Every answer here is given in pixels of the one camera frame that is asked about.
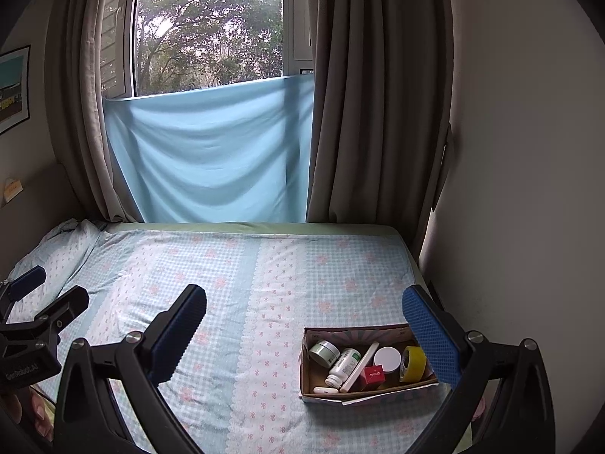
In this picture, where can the framed wall picture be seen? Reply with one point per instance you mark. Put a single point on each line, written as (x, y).
(14, 88)

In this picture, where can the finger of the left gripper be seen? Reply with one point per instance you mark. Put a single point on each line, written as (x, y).
(16, 290)
(57, 316)

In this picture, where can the taupe left curtain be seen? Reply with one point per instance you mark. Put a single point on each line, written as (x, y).
(75, 111)

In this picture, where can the brown cardboard box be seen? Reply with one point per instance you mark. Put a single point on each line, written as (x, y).
(311, 374)

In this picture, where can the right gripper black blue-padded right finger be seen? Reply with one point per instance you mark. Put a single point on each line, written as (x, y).
(521, 417)

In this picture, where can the person's left hand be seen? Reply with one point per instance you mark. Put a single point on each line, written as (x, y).
(27, 403)

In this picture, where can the padded headboard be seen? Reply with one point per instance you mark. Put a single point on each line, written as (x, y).
(46, 201)

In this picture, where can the green lidded cream jar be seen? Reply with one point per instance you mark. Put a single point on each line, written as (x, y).
(324, 353)

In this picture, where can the white pill bottle green label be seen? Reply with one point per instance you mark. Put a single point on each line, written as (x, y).
(343, 368)

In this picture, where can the yellow packing tape roll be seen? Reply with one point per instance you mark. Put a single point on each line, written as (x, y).
(414, 362)

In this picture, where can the red small carton box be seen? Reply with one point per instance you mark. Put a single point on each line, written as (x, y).
(372, 377)

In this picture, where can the window frame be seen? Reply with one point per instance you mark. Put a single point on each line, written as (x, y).
(151, 47)

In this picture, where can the small white oval object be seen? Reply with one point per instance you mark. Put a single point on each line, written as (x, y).
(325, 390)

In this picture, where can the white long remote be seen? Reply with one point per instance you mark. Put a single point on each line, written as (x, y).
(348, 384)

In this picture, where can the yellow note on headboard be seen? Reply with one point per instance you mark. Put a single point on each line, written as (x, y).
(12, 188)

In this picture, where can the checkered floral bed sheet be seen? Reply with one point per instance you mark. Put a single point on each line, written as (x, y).
(236, 389)

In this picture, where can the white jar black lid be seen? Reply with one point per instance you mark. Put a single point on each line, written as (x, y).
(388, 358)

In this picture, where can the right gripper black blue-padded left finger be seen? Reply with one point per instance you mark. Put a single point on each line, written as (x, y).
(87, 416)

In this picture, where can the light blue hanging cloth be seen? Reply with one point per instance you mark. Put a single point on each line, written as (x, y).
(238, 152)

